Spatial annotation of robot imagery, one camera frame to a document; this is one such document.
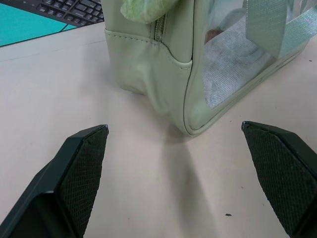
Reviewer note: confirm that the teal desk mat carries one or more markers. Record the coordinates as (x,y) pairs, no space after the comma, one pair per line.
(22,23)

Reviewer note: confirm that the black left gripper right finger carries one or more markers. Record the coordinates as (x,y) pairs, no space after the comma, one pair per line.
(277,173)

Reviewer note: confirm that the white grey folded cloth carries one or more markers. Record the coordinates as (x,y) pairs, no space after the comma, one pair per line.
(227,72)

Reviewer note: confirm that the light green crumpled packet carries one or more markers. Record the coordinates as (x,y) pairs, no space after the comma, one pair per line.
(146,10)

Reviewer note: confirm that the black computer keyboard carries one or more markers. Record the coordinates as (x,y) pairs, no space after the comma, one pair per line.
(69,11)

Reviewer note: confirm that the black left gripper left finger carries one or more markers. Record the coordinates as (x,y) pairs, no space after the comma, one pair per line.
(74,178)

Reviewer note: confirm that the pale green transparent bag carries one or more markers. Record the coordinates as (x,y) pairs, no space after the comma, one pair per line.
(153,59)

